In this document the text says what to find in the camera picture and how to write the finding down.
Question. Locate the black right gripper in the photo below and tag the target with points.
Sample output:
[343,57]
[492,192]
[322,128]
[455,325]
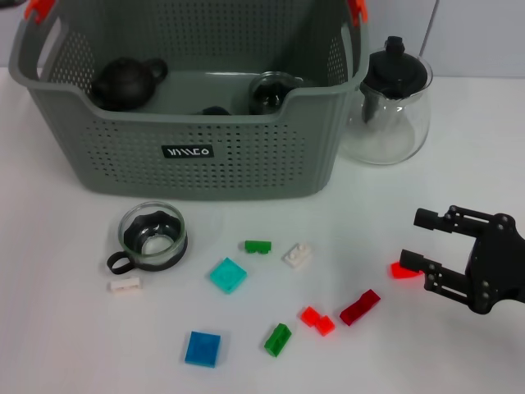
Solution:
[498,267]

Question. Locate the glass teacup with black sleeve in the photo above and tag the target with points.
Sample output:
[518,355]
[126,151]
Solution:
[135,236]
[270,96]
[213,111]

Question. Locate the white long toy brick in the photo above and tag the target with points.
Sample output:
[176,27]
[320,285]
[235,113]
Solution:
[125,285]

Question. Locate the grey perforated storage basket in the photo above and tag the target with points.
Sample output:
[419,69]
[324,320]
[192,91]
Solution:
[205,176]

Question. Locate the bright red toy brick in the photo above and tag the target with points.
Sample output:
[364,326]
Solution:
[400,271]

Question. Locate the dark red long toy brick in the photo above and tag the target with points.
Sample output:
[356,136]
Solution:
[357,310]

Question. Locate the white two-stud toy plate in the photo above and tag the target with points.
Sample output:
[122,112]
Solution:
[296,256]

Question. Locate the green notched toy brick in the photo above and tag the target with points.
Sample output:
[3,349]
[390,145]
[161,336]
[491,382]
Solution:
[256,246]

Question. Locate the green rectangular toy brick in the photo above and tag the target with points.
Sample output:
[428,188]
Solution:
[277,340]

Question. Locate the glass carafe with black lid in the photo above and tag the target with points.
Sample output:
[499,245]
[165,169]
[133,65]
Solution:
[393,70]

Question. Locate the teal square toy plate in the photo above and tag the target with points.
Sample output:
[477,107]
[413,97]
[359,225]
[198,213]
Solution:
[227,276]

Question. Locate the blue square toy plate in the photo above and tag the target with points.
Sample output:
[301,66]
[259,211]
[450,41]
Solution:
[202,349]

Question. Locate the dark clay teapot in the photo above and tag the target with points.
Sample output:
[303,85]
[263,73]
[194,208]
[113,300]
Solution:
[123,84]

